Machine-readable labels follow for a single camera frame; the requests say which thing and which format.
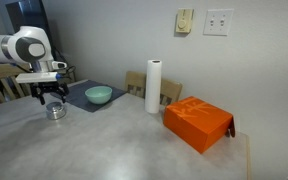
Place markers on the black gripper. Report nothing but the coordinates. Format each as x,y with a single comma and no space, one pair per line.
50,88

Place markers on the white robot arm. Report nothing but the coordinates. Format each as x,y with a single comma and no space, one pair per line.
24,36

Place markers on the silver tin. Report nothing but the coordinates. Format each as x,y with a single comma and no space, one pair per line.
55,115

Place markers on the dark blue placemat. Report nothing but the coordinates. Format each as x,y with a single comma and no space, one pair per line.
80,100

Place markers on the mint green bowl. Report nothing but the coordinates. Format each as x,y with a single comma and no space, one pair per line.
98,94

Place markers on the wooden chair with slatted back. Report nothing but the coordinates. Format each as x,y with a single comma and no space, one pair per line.
0,75

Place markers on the dark tall panel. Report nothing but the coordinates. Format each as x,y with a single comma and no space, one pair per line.
27,13

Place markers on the white paper towel roll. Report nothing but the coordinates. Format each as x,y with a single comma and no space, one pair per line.
153,86

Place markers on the orange cardboard box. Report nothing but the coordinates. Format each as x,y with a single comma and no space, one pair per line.
197,121

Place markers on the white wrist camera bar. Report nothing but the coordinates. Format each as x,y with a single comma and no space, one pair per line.
37,77

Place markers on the beige wall thermostat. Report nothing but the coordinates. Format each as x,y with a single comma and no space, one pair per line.
184,20

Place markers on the white light switch plate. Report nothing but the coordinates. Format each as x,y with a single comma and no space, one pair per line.
218,22

